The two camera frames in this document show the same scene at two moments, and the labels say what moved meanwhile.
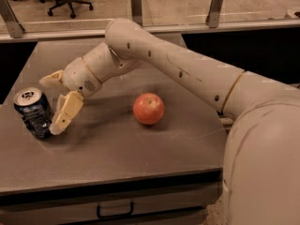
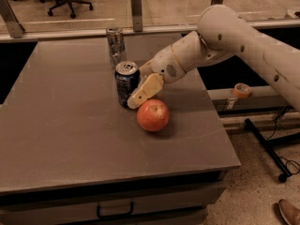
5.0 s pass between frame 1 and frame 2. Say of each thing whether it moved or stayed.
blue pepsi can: moved
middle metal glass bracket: stayed
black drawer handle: stayed
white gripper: moved
